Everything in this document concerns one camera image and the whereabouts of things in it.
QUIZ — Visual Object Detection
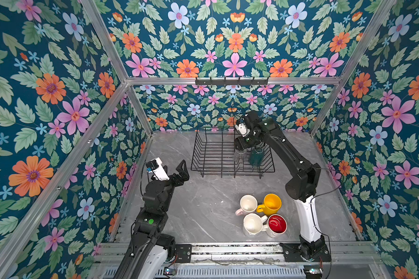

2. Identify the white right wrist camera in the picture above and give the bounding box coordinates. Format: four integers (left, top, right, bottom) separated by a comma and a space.
236, 123, 250, 137

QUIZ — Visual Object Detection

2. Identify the yellow mug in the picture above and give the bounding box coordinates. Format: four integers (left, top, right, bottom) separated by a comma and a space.
256, 194, 282, 216

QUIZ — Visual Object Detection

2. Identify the clear glass cup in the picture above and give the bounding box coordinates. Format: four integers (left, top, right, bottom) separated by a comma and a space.
233, 150, 247, 165

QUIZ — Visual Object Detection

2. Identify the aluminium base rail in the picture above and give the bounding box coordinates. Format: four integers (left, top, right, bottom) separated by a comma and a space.
97, 240, 385, 266

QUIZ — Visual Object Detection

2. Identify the black hook rail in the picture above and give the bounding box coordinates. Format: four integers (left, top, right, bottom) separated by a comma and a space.
194, 77, 269, 87

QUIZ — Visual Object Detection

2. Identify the white mug red inside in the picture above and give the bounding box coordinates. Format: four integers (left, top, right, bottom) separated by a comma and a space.
266, 214, 287, 238

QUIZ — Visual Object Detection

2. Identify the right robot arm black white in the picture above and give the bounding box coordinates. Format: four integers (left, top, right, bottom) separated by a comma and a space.
233, 111, 329, 261

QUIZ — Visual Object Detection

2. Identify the aluminium frame post back left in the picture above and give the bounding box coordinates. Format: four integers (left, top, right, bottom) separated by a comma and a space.
81, 0, 152, 138

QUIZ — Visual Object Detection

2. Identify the green mug cream inside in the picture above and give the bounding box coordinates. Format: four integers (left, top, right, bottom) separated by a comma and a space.
249, 146, 264, 167

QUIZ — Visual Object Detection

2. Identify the black wire dish rack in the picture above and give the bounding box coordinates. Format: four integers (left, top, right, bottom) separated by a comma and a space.
191, 128, 275, 178

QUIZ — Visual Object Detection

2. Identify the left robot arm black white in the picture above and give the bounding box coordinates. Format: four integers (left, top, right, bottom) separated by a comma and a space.
114, 158, 190, 279

